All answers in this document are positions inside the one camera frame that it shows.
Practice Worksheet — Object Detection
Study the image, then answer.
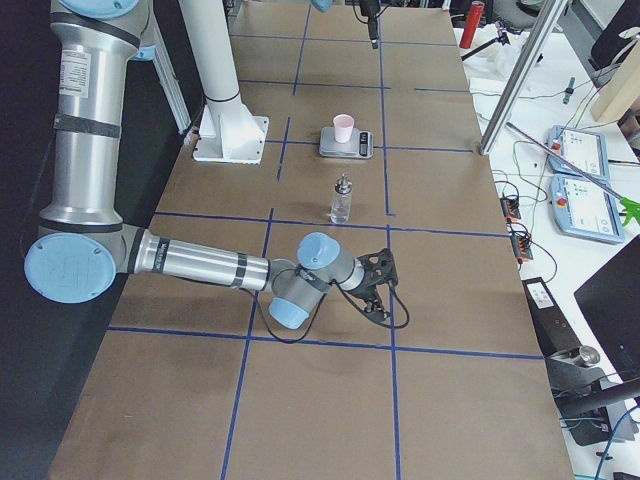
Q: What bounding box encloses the green tipped grabber stick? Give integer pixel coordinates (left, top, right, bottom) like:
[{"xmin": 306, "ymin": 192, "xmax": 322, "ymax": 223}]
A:
[{"xmin": 506, "ymin": 121, "xmax": 640, "ymax": 226}]

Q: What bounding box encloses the black monitor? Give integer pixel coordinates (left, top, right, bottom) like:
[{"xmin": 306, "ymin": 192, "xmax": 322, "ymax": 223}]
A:
[{"xmin": 574, "ymin": 236, "xmax": 640, "ymax": 373}]

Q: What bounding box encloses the teach pendant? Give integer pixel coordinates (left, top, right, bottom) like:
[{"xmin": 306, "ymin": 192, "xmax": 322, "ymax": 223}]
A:
[
  {"xmin": 547, "ymin": 125, "xmax": 610, "ymax": 181},
  {"xmin": 550, "ymin": 174, "xmax": 625, "ymax": 244}
]

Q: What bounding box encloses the red cylinder bottle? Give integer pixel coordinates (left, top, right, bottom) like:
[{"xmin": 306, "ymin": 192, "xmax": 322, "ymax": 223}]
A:
[{"xmin": 459, "ymin": 0, "xmax": 485, "ymax": 49}]

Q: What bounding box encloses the upper orange connector block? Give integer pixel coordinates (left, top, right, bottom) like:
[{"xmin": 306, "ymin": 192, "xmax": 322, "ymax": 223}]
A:
[{"xmin": 499, "ymin": 196, "xmax": 521, "ymax": 222}]

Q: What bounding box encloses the silver digital kitchen scale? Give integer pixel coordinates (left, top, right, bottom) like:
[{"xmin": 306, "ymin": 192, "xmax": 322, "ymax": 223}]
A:
[{"xmin": 319, "ymin": 126, "xmax": 373, "ymax": 159}]

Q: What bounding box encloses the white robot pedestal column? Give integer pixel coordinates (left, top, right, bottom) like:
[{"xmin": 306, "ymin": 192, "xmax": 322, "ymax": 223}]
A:
[{"xmin": 180, "ymin": 0, "xmax": 269, "ymax": 164}]

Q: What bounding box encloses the aluminium frame post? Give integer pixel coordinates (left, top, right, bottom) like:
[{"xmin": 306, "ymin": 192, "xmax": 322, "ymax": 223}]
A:
[{"xmin": 478, "ymin": 0, "xmax": 569, "ymax": 155}]

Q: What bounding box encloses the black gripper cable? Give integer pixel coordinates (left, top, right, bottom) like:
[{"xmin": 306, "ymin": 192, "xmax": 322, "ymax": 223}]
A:
[{"xmin": 254, "ymin": 279, "xmax": 411, "ymax": 346}]

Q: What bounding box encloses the clear glass sauce bottle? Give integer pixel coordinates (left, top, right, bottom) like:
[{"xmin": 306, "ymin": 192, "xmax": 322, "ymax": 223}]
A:
[{"xmin": 330, "ymin": 173, "xmax": 353, "ymax": 224}]

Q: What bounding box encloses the pink plastic cup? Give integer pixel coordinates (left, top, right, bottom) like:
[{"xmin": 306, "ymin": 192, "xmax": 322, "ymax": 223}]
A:
[{"xmin": 333, "ymin": 113, "xmax": 355, "ymax": 143}]

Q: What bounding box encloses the orange connector block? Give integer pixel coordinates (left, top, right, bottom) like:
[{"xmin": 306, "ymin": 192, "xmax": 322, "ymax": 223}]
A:
[
  {"xmin": 510, "ymin": 231, "xmax": 533, "ymax": 264},
  {"xmin": 499, "ymin": 196, "xmax": 521, "ymax": 222}
]

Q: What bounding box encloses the black box with label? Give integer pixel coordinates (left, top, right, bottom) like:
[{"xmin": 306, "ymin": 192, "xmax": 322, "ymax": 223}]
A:
[{"xmin": 522, "ymin": 277, "xmax": 581, "ymax": 357}]

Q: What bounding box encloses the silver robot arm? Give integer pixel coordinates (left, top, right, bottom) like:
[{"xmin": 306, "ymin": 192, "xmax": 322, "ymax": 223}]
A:
[{"xmin": 24, "ymin": 1, "xmax": 398, "ymax": 330}]

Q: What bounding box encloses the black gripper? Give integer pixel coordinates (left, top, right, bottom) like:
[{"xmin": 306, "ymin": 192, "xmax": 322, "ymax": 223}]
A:
[
  {"xmin": 357, "ymin": 0, "xmax": 381, "ymax": 49},
  {"xmin": 352, "ymin": 248, "xmax": 398, "ymax": 319}
]

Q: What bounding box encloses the lower teach pendant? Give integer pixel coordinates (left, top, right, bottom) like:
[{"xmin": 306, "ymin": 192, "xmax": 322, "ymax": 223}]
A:
[{"xmin": 550, "ymin": 174, "xmax": 625, "ymax": 244}]

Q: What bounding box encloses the upper teach pendant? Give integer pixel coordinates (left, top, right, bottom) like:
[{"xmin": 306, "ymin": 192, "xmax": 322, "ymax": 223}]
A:
[{"xmin": 547, "ymin": 125, "xmax": 610, "ymax": 181}]

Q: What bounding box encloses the wooden board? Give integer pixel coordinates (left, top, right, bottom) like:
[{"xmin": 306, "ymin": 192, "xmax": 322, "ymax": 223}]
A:
[{"xmin": 591, "ymin": 26, "xmax": 639, "ymax": 123}]

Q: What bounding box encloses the black clamp stand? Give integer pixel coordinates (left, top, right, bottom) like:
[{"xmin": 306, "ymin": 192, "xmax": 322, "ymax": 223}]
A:
[{"xmin": 545, "ymin": 346, "xmax": 639, "ymax": 446}]

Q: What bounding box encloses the lower orange connector block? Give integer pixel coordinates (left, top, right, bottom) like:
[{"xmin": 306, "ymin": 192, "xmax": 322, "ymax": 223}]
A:
[{"xmin": 510, "ymin": 231, "xmax": 533, "ymax": 264}]

